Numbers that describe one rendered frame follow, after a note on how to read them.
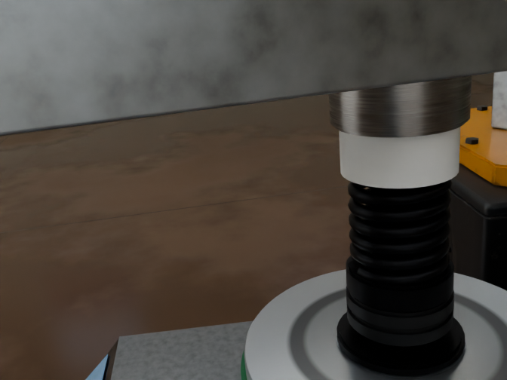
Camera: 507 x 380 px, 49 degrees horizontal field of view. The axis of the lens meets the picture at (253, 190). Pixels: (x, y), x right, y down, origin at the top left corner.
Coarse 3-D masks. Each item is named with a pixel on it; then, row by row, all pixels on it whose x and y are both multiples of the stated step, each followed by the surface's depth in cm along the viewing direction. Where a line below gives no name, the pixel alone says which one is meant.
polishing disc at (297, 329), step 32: (320, 288) 45; (480, 288) 43; (256, 320) 42; (288, 320) 41; (320, 320) 41; (480, 320) 39; (256, 352) 38; (288, 352) 38; (320, 352) 37; (480, 352) 36
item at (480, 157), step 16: (480, 112) 139; (464, 128) 126; (480, 128) 125; (496, 128) 124; (464, 144) 115; (480, 144) 114; (496, 144) 113; (464, 160) 113; (480, 160) 106; (496, 160) 103; (496, 176) 102
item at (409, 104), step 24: (336, 96) 31; (360, 96) 30; (384, 96) 29; (408, 96) 29; (432, 96) 29; (456, 96) 29; (336, 120) 32; (360, 120) 30; (384, 120) 30; (408, 120) 29; (432, 120) 29; (456, 120) 30
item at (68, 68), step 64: (0, 0) 19; (64, 0) 20; (128, 0) 20; (192, 0) 21; (256, 0) 22; (320, 0) 23; (384, 0) 24; (448, 0) 25; (0, 64) 20; (64, 64) 20; (128, 64) 21; (192, 64) 22; (256, 64) 23; (320, 64) 24; (384, 64) 25; (448, 64) 26; (0, 128) 20
